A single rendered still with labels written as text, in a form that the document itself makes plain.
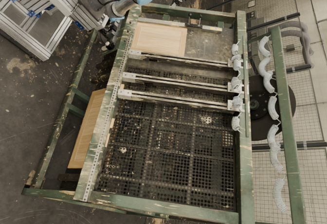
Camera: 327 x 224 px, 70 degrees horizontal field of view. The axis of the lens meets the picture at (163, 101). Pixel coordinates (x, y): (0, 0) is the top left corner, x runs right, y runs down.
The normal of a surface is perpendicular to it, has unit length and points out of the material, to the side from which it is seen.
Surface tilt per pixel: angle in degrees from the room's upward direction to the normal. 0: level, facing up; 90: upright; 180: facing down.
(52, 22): 0
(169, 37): 54
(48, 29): 0
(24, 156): 0
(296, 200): 90
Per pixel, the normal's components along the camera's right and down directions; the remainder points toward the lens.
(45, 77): 0.83, -0.16
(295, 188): -0.54, -0.47
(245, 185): 0.04, -0.47
